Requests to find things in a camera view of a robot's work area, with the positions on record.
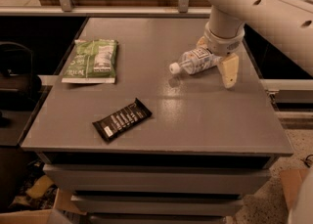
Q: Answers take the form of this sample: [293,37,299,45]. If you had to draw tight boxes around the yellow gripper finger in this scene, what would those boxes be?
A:
[218,53,239,89]
[196,37,207,49]

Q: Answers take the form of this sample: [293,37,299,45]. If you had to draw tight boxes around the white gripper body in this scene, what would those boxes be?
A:
[203,23,245,57]

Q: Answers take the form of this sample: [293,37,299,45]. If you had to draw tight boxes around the clear blue-label plastic bottle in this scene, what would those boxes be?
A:
[169,47,221,75]

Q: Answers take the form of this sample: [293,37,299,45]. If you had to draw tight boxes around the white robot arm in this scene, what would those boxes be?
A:
[203,0,313,88]

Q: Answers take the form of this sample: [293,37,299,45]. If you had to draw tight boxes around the green jalapeno chip bag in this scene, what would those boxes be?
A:
[62,39,118,84]

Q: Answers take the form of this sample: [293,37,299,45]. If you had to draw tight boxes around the grey drawer cabinet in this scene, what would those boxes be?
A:
[22,18,292,224]

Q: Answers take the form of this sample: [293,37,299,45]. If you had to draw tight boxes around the black snack bar wrapper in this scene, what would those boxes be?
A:
[93,98,153,143]

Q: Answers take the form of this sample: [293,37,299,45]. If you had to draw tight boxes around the cardboard box right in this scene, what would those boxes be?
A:
[280,169,308,209]

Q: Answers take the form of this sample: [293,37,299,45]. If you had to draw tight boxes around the cardboard box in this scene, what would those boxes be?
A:
[0,190,87,224]
[280,169,308,209]

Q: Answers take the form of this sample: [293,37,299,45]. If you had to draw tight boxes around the black chair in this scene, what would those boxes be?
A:
[0,41,42,127]

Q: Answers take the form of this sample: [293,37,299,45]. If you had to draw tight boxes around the cardboard box bottom left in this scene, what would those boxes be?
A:
[0,190,87,224]

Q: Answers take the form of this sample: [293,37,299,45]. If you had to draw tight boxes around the yellow foam scrap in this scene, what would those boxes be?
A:
[25,175,54,199]

